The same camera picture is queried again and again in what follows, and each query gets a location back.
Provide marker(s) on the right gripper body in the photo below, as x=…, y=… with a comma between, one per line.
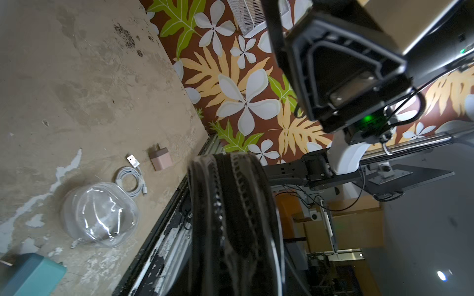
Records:
x=339, y=62

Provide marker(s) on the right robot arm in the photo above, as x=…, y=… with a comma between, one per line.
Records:
x=445, y=44

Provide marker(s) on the white mesh basket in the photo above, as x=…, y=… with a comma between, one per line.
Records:
x=250, y=17

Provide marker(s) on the pink charger lower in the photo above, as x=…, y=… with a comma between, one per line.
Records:
x=160, y=158

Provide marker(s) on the teal charger lower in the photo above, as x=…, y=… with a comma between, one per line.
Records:
x=31, y=275

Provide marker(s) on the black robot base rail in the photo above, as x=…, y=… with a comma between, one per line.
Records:
x=164, y=255

